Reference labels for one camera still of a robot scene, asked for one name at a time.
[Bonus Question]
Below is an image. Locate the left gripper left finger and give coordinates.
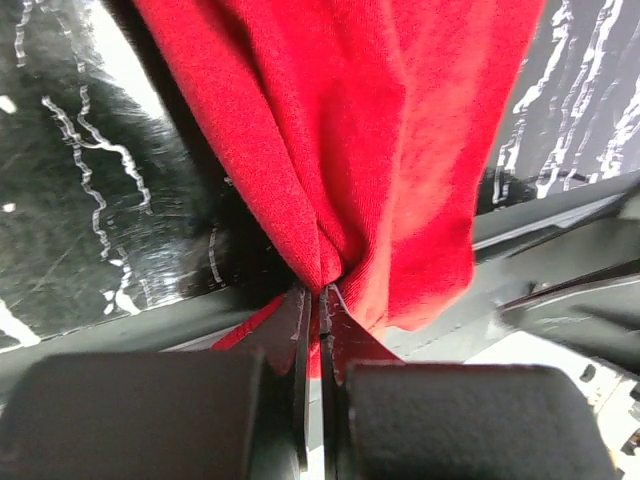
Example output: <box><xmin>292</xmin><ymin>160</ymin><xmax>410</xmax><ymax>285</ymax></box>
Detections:
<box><xmin>1</xmin><ymin>287</ymin><xmax>312</xmax><ymax>479</ymax></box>

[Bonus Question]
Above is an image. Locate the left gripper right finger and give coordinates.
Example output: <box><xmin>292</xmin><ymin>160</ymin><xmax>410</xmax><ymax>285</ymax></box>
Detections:
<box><xmin>319</xmin><ymin>285</ymin><xmax>615</xmax><ymax>479</ymax></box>

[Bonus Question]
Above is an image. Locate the dark red t-shirt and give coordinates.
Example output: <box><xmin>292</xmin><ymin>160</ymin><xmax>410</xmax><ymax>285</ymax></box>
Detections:
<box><xmin>130</xmin><ymin>0</ymin><xmax>549</xmax><ymax>381</ymax></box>

